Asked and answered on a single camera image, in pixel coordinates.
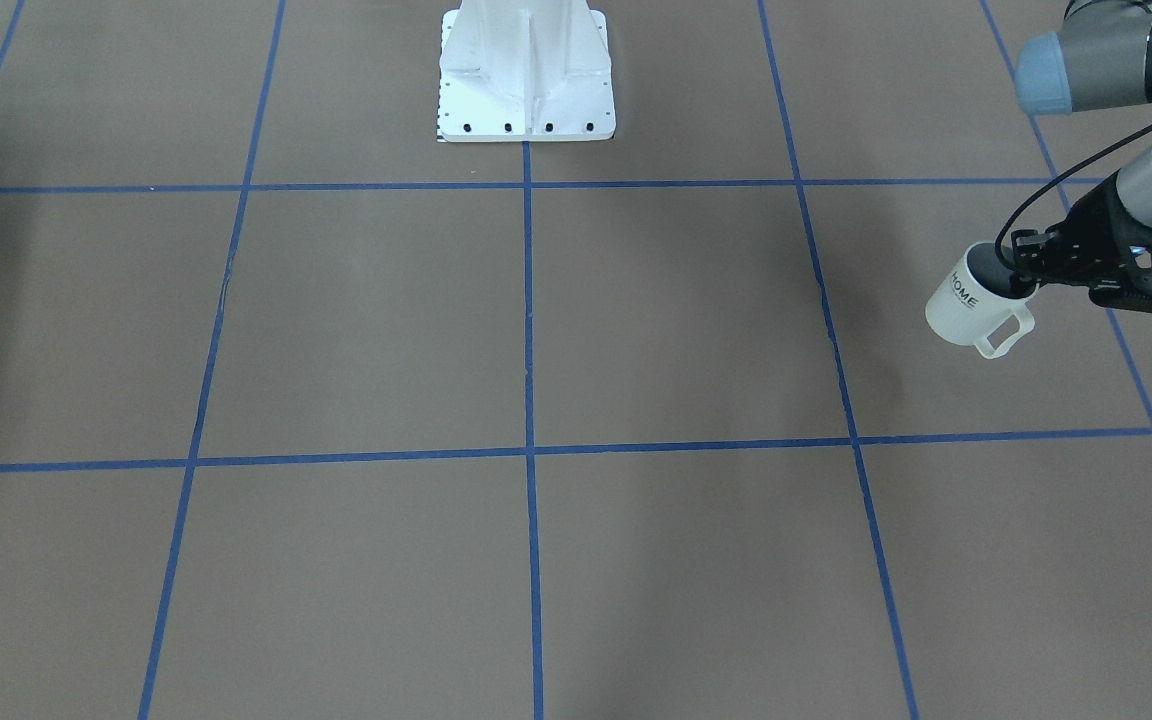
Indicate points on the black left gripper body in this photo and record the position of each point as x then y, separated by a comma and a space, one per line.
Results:
1093, 233

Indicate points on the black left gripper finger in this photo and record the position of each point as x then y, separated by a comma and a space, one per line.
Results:
1019, 255

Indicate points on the white HOME mug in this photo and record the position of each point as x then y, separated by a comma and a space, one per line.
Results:
981, 304

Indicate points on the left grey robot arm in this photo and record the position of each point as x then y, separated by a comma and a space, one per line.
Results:
1101, 58

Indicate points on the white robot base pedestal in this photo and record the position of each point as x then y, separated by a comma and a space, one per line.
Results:
525, 71

